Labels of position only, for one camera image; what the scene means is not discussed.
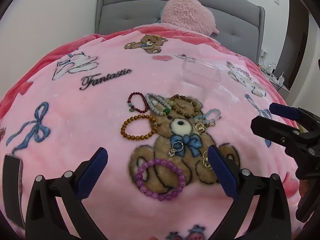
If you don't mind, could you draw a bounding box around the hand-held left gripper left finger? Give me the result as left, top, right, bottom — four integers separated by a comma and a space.
25, 147, 109, 240

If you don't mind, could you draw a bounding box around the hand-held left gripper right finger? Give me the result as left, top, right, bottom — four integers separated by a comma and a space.
207, 145, 293, 240

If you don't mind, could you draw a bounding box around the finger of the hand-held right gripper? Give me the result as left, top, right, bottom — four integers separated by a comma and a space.
251, 116, 310, 147
269, 102, 320, 132

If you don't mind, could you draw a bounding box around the purple bead bracelet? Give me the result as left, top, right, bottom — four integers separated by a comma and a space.
135, 159, 187, 202

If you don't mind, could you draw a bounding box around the amber bead bracelet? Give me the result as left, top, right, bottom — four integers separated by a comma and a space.
121, 114, 158, 140

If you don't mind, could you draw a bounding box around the light blue bead bracelet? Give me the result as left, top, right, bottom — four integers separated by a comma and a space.
194, 108, 223, 128

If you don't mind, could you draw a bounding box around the brown wooden bead bracelet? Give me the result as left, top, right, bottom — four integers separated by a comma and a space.
169, 94, 202, 118

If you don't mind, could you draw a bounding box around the dark red bead bracelet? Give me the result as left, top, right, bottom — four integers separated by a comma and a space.
127, 92, 150, 114

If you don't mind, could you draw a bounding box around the grey bead bracelet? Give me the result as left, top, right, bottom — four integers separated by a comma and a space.
145, 93, 172, 117

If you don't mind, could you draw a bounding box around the clear plastic box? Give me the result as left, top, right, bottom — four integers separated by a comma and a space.
172, 57, 223, 103

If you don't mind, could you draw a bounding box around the cluttered side table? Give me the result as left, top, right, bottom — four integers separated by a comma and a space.
260, 62, 292, 90

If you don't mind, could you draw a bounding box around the pink printed blanket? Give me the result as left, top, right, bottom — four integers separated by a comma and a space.
0, 21, 307, 240

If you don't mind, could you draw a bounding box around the dark wooden door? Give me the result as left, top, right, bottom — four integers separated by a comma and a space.
276, 15, 311, 91

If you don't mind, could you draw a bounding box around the black smartphone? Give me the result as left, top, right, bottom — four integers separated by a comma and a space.
2, 154, 25, 228

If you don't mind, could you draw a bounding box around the pink plush toy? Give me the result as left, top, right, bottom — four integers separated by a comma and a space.
160, 0, 220, 35

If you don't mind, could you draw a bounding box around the grey upholstered headboard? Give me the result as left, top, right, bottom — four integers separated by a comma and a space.
95, 0, 266, 64

